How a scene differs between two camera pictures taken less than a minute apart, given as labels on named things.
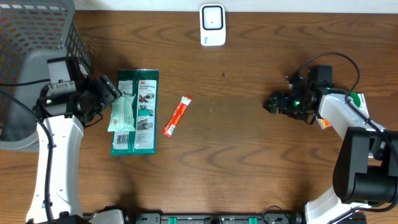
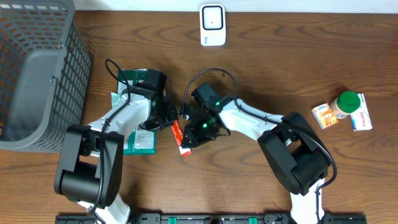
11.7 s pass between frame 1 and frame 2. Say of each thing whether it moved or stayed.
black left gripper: moved
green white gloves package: stayed
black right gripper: moved
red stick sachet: moved
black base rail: stayed
